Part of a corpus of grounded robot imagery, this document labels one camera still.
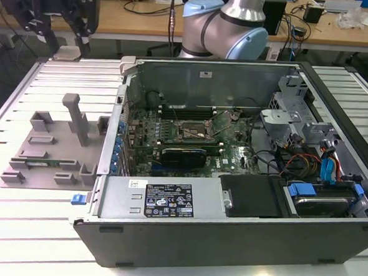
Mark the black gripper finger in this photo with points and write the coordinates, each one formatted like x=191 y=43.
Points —
x=85 y=13
x=17 y=5

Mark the black plastic shroud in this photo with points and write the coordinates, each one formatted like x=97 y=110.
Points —
x=252 y=195

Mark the small black adapter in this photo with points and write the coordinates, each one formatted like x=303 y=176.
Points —
x=300 y=31

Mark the grey parts rack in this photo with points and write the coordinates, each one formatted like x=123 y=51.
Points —
x=55 y=155

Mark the CPU socket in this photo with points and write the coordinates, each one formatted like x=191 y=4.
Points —
x=191 y=129

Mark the open PC case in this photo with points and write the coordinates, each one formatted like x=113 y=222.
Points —
x=195 y=254

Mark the coin cell battery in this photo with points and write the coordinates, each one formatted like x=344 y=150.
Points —
x=235 y=117

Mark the white tray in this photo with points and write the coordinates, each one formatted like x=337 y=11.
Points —
x=318 y=4

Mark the green RAM stick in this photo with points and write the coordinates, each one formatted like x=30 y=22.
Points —
x=52 y=162

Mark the blue expansion card clip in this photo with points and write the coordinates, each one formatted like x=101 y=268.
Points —
x=119 y=140
x=114 y=163
x=117 y=149
x=114 y=170
x=122 y=127

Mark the silver CPU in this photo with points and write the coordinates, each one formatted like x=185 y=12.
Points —
x=67 y=52

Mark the white table bracket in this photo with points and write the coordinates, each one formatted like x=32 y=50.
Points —
x=273 y=54

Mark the grey power supply unit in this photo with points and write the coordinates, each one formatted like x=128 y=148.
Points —
x=121 y=196

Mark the small black cube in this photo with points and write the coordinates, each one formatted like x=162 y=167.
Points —
x=313 y=14

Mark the crumpled clear plastic bag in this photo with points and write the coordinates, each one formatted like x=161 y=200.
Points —
x=350 y=18

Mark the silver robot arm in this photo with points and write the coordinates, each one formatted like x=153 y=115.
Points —
x=238 y=10

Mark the green motherboard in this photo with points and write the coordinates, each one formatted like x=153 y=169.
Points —
x=232 y=159

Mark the hard disk blue carrier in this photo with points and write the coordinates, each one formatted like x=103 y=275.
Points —
x=320 y=205

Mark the black upright device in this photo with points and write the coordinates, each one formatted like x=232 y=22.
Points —
x=274 y=18

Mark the blue case latch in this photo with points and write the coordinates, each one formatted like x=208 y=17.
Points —
x=77 y=199

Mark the black graphics card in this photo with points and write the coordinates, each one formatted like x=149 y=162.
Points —
x=182 y=158

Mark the wooden desk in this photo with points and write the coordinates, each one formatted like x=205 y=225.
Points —
x=131 y=25

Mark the metal drive cage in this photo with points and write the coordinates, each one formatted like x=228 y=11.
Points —
x=282 y=116

